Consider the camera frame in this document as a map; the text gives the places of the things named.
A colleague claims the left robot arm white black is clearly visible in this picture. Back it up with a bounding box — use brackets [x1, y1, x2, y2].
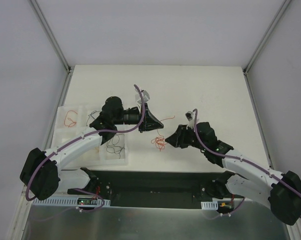
[19, 96, 164, 201]

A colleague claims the left white cable duct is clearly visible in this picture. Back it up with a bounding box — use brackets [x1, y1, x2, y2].
[32, 196, 111, 208]

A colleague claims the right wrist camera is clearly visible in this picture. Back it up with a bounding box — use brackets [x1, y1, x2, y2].
[185, 110, 196, 129]

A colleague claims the black wire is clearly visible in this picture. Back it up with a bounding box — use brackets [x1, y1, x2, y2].
[105, 133, 127, 160]

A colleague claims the white compartment tray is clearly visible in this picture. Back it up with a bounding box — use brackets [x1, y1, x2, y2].
[46, 101, 130, 171]

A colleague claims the orange wire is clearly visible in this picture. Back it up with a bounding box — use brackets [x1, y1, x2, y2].
[63, 109, 79, 128]
[150, 114, 176, 152]

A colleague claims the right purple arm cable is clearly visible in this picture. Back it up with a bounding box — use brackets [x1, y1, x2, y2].
[193, 108, 301, 224]

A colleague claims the blue wire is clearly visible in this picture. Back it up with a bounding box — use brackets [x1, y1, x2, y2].
[86, 109, 101, 126]

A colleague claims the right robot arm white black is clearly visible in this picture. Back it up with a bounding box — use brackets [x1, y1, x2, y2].
[165, 122, 301, 226]

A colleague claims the white cable duct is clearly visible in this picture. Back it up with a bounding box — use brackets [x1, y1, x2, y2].
[200, 201, 219, 211]
[32, 196, 111, 208]

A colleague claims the right white cable duct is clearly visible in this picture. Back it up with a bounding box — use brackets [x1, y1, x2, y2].
[200, 201, 219, 211]

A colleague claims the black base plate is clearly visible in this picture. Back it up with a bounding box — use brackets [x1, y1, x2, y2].
[67, 168, 244, 207]

